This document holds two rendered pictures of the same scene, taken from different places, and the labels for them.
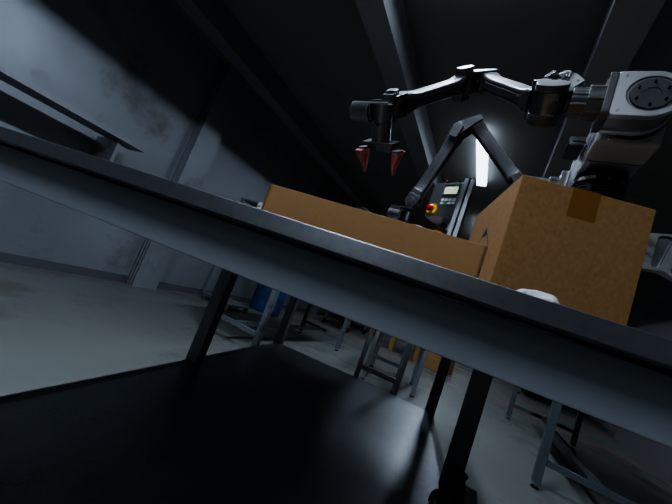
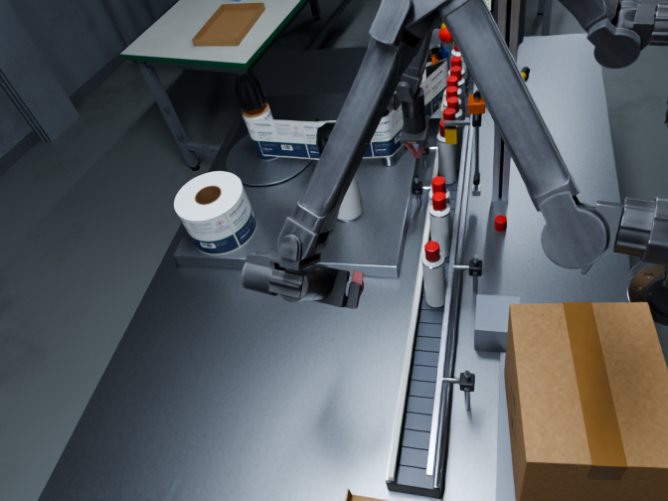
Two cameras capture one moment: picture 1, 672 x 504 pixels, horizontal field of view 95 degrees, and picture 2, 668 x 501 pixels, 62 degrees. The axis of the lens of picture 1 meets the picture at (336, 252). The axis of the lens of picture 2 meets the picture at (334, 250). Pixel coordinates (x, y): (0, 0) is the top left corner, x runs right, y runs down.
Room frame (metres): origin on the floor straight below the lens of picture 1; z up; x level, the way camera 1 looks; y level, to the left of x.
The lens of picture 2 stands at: (0.26, -0.14, 2.03)
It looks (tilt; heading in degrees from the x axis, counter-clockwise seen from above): 48 degrees down; 8
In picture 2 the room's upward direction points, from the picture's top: 16 degrees counter-clockwise
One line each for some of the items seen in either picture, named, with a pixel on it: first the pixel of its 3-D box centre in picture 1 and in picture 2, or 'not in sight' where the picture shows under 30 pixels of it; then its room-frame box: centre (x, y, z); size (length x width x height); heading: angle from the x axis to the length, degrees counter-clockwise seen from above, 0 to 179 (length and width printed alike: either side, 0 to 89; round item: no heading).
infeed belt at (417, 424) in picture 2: not in sight; (447, 199); (1.44, -0.34, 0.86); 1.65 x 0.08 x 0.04; 164
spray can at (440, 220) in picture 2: not in sight; (440, 225); (1.23, -0.28, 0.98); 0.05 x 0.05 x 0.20
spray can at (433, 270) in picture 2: not in sight; (434, 274); (1.08, -0.24, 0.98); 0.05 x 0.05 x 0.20
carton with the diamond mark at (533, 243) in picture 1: (530, 265); (581, 411); (0.71, -0.44, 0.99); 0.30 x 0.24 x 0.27; 170
